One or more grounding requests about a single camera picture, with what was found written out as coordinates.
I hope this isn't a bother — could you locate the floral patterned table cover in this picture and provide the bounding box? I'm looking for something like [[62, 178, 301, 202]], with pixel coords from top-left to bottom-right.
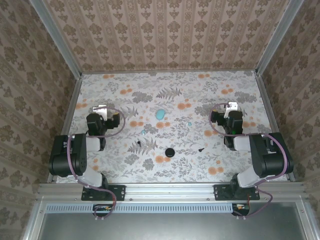
[[56, 71, 288, 185]]

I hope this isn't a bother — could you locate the thin aluminium table edge rail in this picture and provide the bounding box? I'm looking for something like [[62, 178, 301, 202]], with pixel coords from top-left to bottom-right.
[[80, 68, 258, 75]]

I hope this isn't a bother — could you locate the black cable connector box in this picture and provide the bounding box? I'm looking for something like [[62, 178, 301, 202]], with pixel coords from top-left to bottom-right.
[[93, 203, 114, 217], [231, 202, 251, 217]]

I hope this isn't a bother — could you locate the aluminium side rail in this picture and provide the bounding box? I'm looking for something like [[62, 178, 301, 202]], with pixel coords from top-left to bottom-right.
[[254, 73, 296, 182], [47, 73, 83, 183]]

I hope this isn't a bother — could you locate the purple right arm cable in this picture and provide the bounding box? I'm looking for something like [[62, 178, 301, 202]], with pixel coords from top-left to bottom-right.
[[208, 102, 291, 221]]

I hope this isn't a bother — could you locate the long aluminium mounting rail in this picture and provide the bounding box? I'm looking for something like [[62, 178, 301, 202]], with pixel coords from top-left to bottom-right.
[[37, 182, 307, 203]]

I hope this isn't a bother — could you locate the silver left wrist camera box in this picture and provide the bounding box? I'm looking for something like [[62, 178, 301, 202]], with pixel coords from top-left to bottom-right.
[[92, 104, 109, 121]]

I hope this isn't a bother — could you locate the grey metal sheet panel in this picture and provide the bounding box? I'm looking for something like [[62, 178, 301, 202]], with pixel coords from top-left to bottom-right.
[[22, 202, 320, 240]]

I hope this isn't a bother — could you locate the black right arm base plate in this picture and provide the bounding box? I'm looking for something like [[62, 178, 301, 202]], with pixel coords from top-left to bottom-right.
[[213, 184, 261, 201]]

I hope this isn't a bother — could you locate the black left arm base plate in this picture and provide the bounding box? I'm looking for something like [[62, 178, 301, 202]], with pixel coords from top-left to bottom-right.
[[81, 184, 126, 202]]

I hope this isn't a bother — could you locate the aluminium frame post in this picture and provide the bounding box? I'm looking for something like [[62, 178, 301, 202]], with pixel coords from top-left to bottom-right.
[[28, 0, 83, 78], [255, 0, 305, 76]]

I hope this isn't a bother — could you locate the grey slotted cable duct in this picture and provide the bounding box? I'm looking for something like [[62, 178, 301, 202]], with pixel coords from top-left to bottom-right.
[[46, 202, 233, 214]]

